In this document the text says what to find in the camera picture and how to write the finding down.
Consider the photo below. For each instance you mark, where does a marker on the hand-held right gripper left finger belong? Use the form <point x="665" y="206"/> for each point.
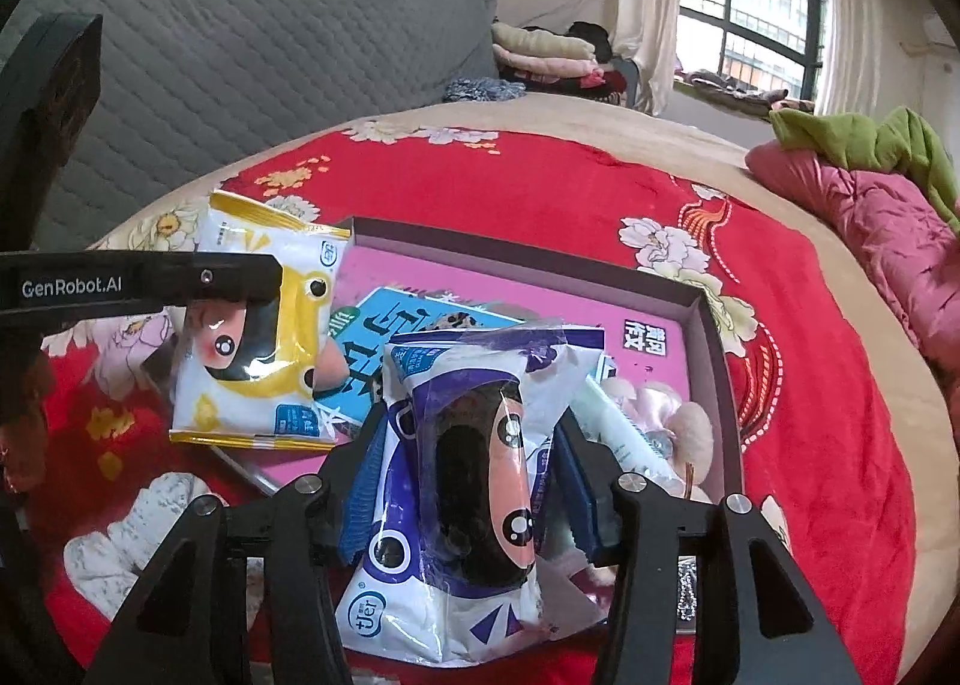
<point x="360" y="505"/>

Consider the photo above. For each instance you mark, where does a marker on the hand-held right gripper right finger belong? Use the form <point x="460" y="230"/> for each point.
<point x="574" y="494"/>

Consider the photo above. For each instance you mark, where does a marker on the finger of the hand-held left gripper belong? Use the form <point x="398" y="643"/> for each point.
<point x="240" y="277"/>

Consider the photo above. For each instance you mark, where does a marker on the pale green tissue pack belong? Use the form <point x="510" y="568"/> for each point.
<point x="622" y="430"/>

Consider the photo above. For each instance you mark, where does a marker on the purple snack packet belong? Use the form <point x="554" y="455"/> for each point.
<point x="465" y="490"/>

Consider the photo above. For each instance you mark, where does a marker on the yellow snack packet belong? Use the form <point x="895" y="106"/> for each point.
<point x="225" y="400"/>

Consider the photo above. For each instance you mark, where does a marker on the orange makeup sponge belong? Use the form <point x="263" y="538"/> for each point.
<point x="331" y="370"/>

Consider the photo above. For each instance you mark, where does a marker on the pink book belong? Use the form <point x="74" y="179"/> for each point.
<point x="570" y="302"/>

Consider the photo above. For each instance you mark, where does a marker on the red floral blanket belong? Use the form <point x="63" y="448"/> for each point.
<point x="525" y="190"/>

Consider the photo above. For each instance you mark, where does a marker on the blue patterned cloth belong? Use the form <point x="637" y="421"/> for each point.
<point x="480" y="90"/>

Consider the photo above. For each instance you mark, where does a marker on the pink folded clothes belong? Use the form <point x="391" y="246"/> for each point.
<point x="547" y="68"/>

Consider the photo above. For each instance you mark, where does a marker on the cream folded blanket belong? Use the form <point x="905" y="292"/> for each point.
<point x="536" y="39"/>

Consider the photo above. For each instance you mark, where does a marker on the pink quilt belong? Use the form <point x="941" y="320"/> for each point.
<point x="885" y="220"/>

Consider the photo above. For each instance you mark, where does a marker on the black garment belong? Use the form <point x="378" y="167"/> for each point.
<point x="592" y="36"/>

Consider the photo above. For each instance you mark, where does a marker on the patterned windowsill cloth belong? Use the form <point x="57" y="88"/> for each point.
<point x="742" y="94"/>

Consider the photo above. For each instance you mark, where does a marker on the green blanket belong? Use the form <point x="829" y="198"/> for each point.
<point x="862" y="137"/>

